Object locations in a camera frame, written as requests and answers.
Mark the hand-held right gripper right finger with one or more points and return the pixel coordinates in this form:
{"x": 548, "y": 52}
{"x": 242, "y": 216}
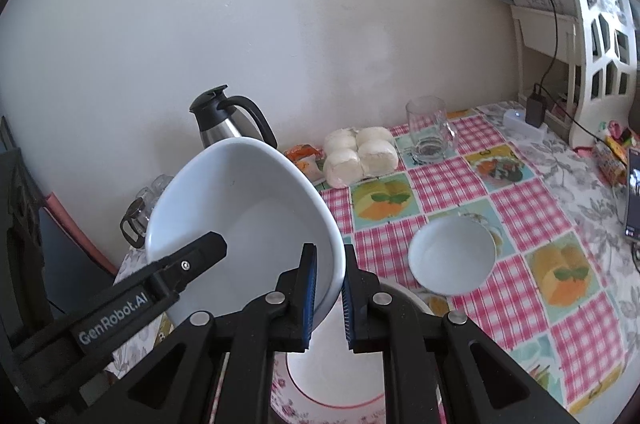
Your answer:
{"x": 348, "y": 304}

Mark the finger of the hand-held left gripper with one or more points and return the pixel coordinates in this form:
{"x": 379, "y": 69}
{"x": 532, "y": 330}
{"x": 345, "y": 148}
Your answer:
{"x": 192, "y": 259}

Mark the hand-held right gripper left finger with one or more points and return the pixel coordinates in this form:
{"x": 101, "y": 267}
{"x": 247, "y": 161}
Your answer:
{"x": 310, "y": 294}

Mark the white bowl with red print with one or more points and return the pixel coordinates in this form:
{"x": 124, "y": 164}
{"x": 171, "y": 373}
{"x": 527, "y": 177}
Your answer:
{"x": 240, "y": 214}

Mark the white red-rimmed dish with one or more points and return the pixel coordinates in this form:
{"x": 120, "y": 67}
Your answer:
{"x": 335, "y": 379}

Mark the pink floral deep plate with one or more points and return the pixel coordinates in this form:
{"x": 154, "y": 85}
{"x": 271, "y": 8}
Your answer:
{"x": 285, "y": 404}

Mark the small white bowl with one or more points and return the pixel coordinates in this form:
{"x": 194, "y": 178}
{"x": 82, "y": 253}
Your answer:
{"x": 450, "y": 254}

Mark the red-edged dark board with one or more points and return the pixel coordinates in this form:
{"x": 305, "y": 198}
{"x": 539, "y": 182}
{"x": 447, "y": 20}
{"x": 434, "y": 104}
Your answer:
{"x": 75, "y": 229}

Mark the orange snack packet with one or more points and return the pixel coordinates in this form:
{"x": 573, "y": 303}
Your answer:
{"x": 302, "y": 161}

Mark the steel thermos jug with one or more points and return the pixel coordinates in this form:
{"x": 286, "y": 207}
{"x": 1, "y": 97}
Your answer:
{"x": 220, "y": 124}

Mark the bag of white buns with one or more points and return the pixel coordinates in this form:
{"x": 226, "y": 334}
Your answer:
{"x": 360, "y": 154}

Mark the clear glass mug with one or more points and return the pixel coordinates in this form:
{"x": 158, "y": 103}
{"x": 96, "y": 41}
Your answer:
{"x": 427, "y": 129}

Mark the grey floral cloth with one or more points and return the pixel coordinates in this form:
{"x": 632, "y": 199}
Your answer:
{"x": 575, "y": 184}

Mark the black charger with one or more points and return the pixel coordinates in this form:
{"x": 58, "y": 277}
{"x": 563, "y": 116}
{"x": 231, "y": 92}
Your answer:
{"x": 536, "y": 106}

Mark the colourful candy roll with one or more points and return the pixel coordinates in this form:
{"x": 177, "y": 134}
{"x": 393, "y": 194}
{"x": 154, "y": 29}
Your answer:
{"x": 611, "y": 164}

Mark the white cut-out rack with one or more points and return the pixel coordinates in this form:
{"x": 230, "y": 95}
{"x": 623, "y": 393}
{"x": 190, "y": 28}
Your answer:
{"x": 582, "y": 119}

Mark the smartphone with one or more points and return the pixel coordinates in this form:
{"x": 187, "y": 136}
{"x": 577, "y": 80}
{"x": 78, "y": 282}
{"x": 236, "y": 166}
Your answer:
{"x": 634, "y": 194}

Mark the colourful packet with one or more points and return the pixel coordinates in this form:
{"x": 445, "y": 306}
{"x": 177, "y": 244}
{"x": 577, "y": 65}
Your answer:
{"x": 620, "y": 133}

